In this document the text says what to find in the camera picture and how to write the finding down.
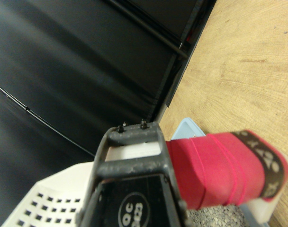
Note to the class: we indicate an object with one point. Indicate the blue litter tray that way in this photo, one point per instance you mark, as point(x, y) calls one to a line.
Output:
point(186, 127)

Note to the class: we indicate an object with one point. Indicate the black curtain stand pole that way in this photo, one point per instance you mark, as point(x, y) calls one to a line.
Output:
point(155, 32)
point(26, 109)

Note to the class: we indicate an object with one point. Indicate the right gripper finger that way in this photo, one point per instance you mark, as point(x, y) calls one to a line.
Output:
point(132, 166)

